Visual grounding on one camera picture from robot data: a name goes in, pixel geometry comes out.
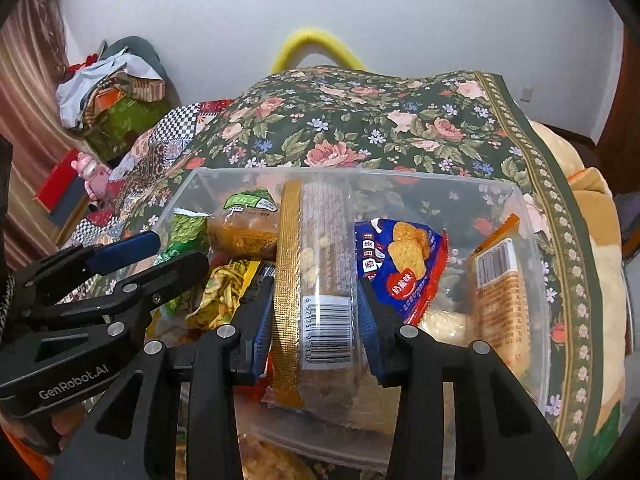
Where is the patchwork quilt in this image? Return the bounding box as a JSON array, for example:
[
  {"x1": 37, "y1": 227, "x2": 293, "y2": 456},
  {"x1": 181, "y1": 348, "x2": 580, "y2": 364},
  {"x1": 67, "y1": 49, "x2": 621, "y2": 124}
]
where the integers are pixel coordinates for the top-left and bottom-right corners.
[{"x1": 75, "y1": 100, "x2": 236, "y2": 243}]

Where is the striped brown curtain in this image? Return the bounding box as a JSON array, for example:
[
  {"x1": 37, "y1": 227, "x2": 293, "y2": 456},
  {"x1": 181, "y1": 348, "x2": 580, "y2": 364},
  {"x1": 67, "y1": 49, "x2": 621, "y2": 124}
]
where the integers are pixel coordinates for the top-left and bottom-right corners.
[{"x1": 0, "y1": 0, "x2": 73, "y2": 256}]

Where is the wooden wardrobe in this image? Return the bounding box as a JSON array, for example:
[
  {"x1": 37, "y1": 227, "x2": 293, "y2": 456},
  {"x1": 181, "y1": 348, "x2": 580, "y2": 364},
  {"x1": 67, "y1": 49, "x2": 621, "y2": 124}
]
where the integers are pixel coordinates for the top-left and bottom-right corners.
[{"x1": 595, "y1": 25, "x2": 640, "y2": 171}]

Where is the pile of clothes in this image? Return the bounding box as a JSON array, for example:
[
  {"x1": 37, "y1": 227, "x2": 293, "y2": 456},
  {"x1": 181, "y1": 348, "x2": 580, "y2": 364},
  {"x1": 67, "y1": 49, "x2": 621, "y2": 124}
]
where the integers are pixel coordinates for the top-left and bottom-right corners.
[{"x1": 56, "y1": 36, "x2": 168, "y2": 131}]

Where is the gold-edged clear cake packet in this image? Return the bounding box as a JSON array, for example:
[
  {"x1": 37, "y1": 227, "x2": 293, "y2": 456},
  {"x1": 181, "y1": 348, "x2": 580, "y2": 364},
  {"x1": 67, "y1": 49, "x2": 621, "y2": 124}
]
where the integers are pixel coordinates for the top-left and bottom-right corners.
[{"x1": 270, "y1": 178, "x2": 368, "y2": 428}]

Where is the red box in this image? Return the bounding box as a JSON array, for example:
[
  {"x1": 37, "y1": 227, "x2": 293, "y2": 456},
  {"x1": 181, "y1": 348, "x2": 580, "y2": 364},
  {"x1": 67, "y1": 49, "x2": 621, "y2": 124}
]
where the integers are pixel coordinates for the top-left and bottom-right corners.
[{"x1": 34, "y1": 152, "x2": 93, "y2": 246}]

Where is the clear plastic storage box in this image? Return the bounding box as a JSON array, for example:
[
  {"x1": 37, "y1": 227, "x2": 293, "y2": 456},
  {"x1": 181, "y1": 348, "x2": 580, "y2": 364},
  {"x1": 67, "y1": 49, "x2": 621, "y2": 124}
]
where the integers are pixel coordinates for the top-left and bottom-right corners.
[{"x1": 150, "y1": 166, "x2": 552, "y2": 467}]

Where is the green pea snack packet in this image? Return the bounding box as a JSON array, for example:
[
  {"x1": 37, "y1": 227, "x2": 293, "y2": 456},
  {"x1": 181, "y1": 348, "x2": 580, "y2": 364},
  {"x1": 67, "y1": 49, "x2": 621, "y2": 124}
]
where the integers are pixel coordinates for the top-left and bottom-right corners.
[{"x1": 154, "y1": 212, "x2": 211, "y2": 267}]

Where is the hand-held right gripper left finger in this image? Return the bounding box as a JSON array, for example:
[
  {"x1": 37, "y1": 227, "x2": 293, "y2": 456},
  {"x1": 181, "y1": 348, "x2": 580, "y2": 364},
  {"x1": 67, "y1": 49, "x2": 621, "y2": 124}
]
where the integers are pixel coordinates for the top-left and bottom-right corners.
[{"x1": 50, "y1": 275, "x2": 277, "y2": 480}]

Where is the pink plush toy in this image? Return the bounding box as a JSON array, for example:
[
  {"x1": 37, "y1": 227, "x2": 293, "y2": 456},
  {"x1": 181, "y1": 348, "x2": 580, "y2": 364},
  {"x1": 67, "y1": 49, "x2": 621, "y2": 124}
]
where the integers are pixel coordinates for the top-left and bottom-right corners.
[{"x1": 74, "y1": 151, "x2": 112, "y2": 202}]

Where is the green bag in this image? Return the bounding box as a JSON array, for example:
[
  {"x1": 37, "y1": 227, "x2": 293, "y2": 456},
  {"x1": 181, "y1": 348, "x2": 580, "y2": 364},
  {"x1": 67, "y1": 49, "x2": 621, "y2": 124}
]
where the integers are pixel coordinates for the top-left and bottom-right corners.
[{"x1": 82, "y1": 100, "x2": 171, "y2": 162}]

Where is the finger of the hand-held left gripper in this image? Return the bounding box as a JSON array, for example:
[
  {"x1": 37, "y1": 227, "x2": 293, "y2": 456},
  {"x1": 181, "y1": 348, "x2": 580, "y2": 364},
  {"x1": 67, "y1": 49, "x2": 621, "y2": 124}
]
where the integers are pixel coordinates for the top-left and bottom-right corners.
[
  {"x1": 24, "y1": 251, "x2": 210, "y2": 334},
  {"x1": 12, "y1": 231, "x2": 162, "y2": 307}
]

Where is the green-label bread packet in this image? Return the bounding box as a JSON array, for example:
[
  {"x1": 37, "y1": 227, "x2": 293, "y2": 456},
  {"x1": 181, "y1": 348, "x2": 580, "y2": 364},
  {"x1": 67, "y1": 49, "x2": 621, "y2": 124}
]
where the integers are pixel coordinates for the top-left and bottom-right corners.
[{"x1": 207, "y1": 188, "x2": 281, "y2": 263}]

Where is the green floral blanket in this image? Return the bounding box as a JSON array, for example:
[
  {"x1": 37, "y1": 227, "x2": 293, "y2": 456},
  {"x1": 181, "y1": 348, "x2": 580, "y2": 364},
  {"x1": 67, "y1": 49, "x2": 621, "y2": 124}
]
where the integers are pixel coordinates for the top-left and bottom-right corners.
[{"x1": 65, "y1": 66, "x2": 621, "y2": 480}]

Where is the yellow snack packet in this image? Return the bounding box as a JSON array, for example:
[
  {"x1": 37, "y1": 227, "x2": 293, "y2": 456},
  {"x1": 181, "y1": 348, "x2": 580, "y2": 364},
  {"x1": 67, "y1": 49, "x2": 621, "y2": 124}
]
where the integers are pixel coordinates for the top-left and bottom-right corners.
[{"x1": 186, "y1": 260, "x2": 263, "y2": 328}]

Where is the beige blanket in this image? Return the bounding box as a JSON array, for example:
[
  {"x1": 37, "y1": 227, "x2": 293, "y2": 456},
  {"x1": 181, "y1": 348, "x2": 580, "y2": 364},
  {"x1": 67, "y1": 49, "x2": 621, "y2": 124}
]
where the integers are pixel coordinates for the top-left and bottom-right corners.
[{"x1": 529, "y1": 120, "x2": 627, "y2": 443}]

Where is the orange pastry packet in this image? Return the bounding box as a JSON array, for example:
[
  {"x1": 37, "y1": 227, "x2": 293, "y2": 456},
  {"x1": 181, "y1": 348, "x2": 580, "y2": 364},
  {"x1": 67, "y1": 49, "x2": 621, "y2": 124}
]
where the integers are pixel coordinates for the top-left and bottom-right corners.
[{"x1": 467, "y1": 214, "x2": 532, "y2": 378}]

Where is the blue cracker packet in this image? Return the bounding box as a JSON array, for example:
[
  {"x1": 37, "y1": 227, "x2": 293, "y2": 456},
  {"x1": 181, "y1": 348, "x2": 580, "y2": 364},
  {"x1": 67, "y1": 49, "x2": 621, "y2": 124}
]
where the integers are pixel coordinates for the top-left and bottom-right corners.
[{"x1": 354, "y1": 218, "x2": 449, "y2": 326}]

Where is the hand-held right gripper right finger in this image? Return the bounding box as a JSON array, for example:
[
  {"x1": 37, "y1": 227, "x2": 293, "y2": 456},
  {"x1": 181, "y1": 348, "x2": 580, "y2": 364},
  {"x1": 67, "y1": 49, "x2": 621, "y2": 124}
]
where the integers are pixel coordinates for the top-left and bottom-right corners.
[{"x1": 356, "y1": 277, "x2": 578, "y2": 480}]

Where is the yellow foam tube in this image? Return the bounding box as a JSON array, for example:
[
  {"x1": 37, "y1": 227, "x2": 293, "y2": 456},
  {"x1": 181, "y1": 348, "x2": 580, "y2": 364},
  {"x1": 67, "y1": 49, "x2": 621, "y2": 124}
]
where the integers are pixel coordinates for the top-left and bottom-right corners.
[{"x1": 271, "y1": 30, "x2": 366, "y2": 74}]

